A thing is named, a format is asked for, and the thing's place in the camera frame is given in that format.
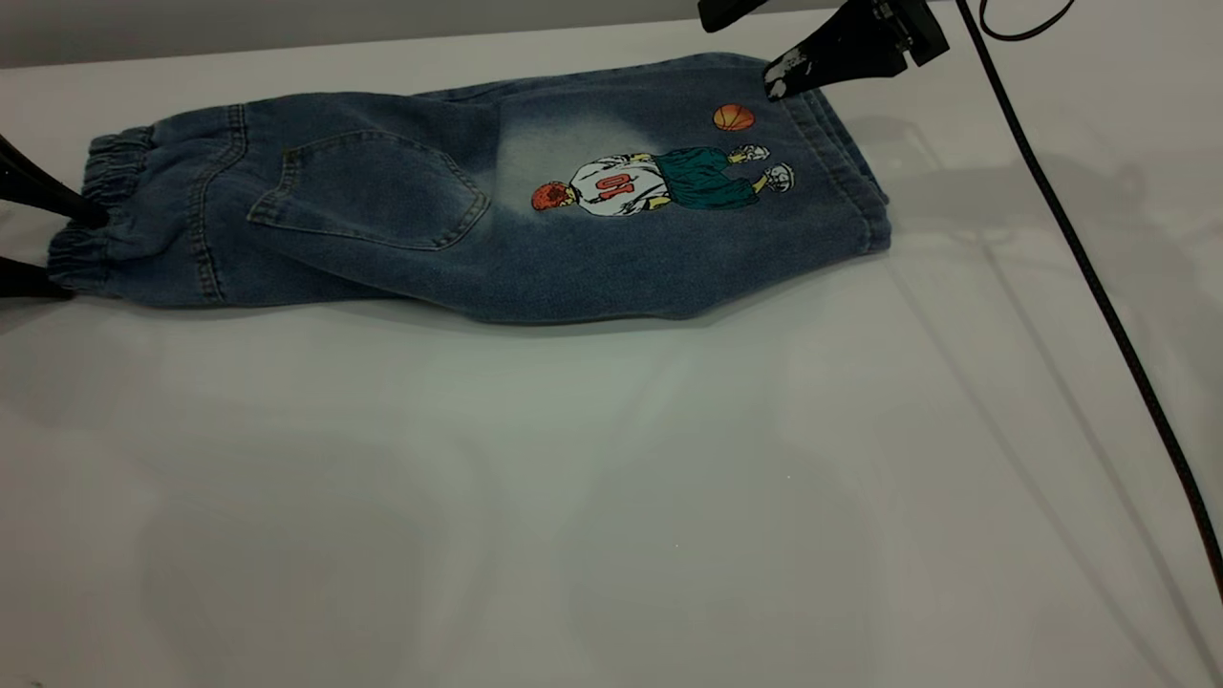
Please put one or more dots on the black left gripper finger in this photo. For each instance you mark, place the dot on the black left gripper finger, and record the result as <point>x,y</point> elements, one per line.
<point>48,191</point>
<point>24,284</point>

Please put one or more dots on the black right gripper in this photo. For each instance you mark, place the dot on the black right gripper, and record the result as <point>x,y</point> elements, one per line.
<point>922,33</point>

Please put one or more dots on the blue denim pants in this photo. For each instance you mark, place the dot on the blue denim pants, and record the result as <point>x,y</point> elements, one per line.
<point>382,220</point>

